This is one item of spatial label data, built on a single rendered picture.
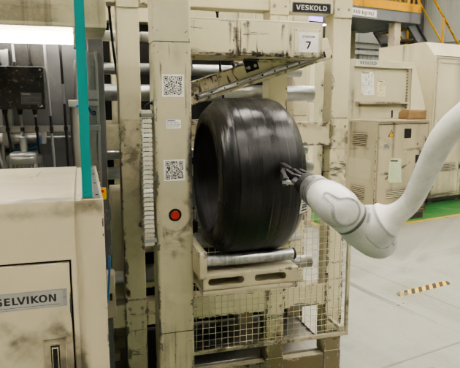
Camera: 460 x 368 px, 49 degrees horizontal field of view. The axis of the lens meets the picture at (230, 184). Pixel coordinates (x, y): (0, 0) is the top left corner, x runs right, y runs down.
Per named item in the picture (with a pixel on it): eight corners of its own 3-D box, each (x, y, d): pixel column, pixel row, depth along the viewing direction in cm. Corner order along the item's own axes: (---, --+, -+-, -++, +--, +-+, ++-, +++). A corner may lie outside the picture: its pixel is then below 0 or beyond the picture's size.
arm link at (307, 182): (307, 179, 138) (299, 173, 143) (304, 211, 140) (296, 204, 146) (337, 177, 140) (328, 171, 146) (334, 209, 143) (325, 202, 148)
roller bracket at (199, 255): (199, 280, 175) (199, 253, 173) (178, 249, 213) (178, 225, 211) (209, 280, 176) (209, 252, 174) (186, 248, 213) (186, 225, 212)
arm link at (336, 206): (296, 198, 138) (327, 225, 144) (320, 219, 124) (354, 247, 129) (322, 168, 138) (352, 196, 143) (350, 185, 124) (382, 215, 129)
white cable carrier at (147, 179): (144, 246, 180) (141, 109, 173) (143, 242, 185) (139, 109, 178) (157, 244, 182) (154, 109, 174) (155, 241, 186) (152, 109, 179)
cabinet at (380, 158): (373, 225, 608) (378, 120, 588) (340, 216, 658) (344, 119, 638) (426, 217, 651) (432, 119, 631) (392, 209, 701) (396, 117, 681)
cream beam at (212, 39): (181, 55, 198) (180, 15, 196) (170, 60, 222) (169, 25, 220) (323, 58, 214) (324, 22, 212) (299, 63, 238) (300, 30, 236)
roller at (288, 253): (204, 257, 178) (201, 253, 182) (204, 269, 179) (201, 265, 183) (296, 249, 187) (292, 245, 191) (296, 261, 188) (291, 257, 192)
